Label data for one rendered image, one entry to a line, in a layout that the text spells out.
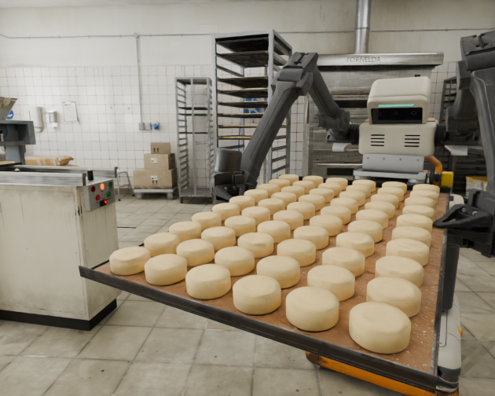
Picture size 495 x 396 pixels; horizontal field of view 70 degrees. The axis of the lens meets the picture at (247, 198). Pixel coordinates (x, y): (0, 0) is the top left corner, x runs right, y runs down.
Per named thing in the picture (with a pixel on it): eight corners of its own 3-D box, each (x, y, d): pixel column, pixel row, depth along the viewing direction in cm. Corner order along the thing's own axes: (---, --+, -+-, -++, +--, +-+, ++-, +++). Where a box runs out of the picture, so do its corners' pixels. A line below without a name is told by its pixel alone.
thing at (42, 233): (-14, 321, 209) (-39, 172, 192) (31, 295, 242) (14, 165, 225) (90, 335, 196) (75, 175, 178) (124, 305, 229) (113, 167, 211)
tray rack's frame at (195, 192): (186, 194, 586) (182, 82, 551) (217, 194, 585) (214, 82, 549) (177, 202, 523) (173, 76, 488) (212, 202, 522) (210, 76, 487)
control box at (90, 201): (84, 210, 187) (82, 185, 184) (110, 201, 210) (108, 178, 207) (90, 210, 186) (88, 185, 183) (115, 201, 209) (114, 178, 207)
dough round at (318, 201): (298, 203, 71) (298, 194, 71) (323, 203, 71) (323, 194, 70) (298, 211, 66) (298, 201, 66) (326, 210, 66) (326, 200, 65)
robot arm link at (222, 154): (254, 196, 95) (229, 188, 100) (262, 154, 93) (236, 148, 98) (228, 198, 86) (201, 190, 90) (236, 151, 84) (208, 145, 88)
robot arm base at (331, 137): (358, 126, 148) (330, 126, 154) (355, 113, 142) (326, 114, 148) (354, 143, 145) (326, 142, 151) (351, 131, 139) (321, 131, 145)
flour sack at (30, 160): (13, 168, 524) (12, 156, 520) (29, 165, 565) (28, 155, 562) (62, 167, 526) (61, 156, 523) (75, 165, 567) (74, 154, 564)
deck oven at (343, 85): (306, 214, 465) (311, 53, 426) (298, 196, 583) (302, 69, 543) (427, 216, 454) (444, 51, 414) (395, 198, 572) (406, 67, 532)
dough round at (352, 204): (358, 208, 67) (359, 198, 66) (357, 216, 62) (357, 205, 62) (331, 206, 68) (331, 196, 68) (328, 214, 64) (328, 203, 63)
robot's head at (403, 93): (375, 106, 149) (372, 76, 138) (430, 104, 139) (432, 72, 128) (368, 130, 142) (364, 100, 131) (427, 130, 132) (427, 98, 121)
